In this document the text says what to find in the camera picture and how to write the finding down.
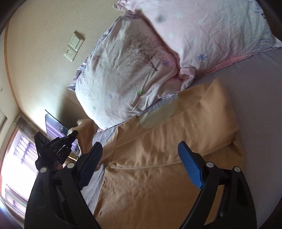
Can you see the white wall switch socket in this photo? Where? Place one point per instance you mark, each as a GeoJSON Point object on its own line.
{"type": "Point", "coordinates": [73, 46]}

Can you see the window with purple curtain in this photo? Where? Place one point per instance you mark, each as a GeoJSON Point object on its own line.
{"type": "Point", "coordinates": [18, 170]}

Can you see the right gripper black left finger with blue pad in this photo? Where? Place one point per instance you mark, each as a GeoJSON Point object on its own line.
{"type": "Point", "coordinates": [56, 200]}

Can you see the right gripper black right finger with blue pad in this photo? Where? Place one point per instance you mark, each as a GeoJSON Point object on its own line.
{"type": "Point", "coordinates": [236, 208]}

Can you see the tan yellow garment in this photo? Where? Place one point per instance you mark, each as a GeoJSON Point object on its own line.
{"type": "Point", "coordinates": [145, 184]}

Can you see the white pillow with tree print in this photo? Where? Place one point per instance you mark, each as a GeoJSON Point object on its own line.
{"type": "Point", "coordinates": [128, 70]}

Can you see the grey purple bed sheet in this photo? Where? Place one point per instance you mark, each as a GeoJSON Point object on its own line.
{"type": "Point", "coordinates": [254, 90]}

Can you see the pink floral pillow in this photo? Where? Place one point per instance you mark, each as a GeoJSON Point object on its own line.
{"type": "Point", "coordinates": [207, 35]}

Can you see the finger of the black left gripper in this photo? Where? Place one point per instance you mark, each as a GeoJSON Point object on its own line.
{"type": "Point", "coordinates": [72, 136]}

